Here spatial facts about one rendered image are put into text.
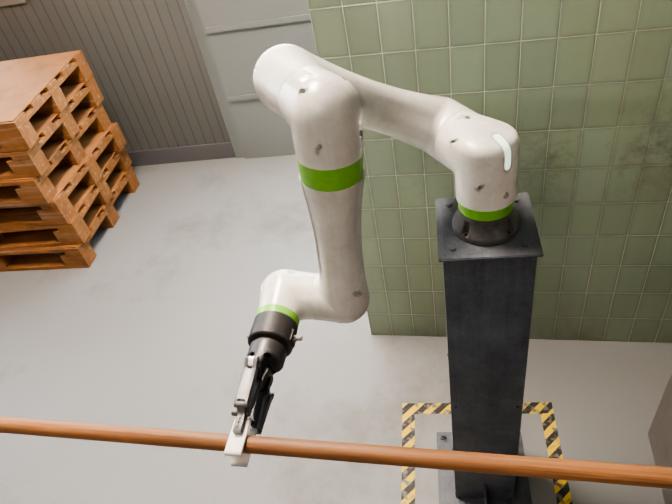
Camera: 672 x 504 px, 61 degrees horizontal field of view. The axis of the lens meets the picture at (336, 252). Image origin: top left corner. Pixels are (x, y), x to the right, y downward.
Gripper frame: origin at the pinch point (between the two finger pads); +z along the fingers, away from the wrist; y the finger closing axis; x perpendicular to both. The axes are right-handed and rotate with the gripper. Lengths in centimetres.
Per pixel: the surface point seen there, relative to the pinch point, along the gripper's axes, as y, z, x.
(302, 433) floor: 121, -67, 28
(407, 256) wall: 71, -120, -15
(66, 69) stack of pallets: 28, -230, 182
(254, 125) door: 98, -275, 100
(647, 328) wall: 112, -119, -110
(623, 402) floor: 121, -89, -97
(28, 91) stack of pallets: 26, -201, 188
